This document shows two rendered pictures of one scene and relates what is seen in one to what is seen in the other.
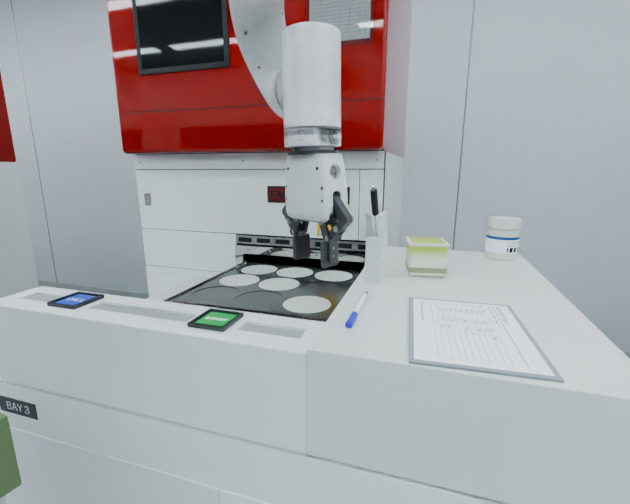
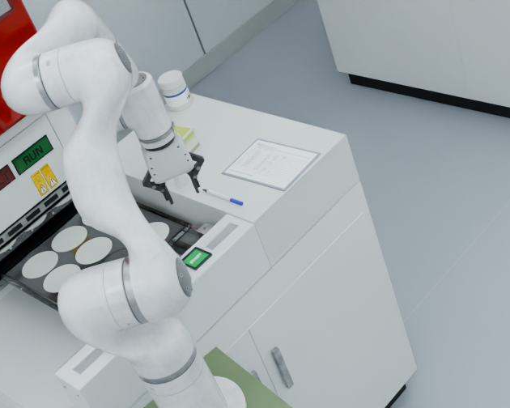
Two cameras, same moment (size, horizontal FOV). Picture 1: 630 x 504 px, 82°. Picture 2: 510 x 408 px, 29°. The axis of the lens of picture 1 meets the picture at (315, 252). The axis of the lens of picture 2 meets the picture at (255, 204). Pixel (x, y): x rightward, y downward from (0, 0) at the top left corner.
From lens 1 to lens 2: 1.95 m
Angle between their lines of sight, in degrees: 52
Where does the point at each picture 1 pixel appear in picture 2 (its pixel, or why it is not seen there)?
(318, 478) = (279, 272)
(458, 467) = (313, 212)
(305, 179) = (172, 156)
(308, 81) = (159, 109)
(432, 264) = (192, 146)
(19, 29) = not seen: outside the picture
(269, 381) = (246, 252)
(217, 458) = (240, 315)
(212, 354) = (220, 266)
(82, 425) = not seen: hidden behind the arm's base
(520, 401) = (316, 171)
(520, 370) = (308, 161)
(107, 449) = not seen: hidden behind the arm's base
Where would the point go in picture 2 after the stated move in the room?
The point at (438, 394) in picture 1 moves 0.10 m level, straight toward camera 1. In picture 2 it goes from (297, 193) to (327, 205)
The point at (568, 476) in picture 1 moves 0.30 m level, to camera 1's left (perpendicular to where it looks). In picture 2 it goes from (337, 181) to (291, 265)
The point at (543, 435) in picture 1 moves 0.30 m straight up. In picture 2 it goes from (326, 176) to (293, 74)
